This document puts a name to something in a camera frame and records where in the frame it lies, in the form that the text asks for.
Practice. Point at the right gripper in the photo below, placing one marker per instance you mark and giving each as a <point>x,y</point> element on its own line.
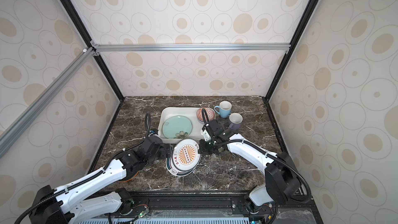
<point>202,150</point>

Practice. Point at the black frame post right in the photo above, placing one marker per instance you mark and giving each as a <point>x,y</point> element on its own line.
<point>302,24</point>

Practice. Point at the black frame post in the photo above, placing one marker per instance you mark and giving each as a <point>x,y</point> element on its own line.
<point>84,34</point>
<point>302,24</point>

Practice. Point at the horizontal aluminium rail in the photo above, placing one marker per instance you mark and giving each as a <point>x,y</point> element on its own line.
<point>193,47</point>

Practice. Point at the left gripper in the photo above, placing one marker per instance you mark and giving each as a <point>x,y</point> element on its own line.
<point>164,153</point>

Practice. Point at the orange bowl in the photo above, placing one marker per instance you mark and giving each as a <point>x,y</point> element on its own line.
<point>127,180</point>

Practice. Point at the white plastic bin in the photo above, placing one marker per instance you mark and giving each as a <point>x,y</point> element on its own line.
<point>190,113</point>

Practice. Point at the left diagonal aluminium rail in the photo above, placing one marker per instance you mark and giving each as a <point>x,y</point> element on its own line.
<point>18,127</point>

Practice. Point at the white plate green red rim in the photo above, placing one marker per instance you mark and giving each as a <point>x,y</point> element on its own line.
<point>174,169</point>

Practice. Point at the light blue mug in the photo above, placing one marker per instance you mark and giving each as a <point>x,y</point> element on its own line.
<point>223,109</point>

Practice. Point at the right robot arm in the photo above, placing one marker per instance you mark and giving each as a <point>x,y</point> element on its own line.
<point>282,180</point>

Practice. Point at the black frame post left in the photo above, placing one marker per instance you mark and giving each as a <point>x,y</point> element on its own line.
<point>84,34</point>

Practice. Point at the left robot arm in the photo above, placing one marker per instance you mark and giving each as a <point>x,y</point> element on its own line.
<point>72,203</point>

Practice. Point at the white plate orange sunburst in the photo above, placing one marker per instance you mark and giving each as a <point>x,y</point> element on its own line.
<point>186,155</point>

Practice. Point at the mint green flower plate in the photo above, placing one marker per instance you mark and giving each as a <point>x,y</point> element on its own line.
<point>177,127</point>

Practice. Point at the purple mug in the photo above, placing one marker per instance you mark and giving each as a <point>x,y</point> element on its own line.
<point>235,121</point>

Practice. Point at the purple bowl patterned inside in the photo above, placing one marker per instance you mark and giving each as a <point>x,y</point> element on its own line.
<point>206,112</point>

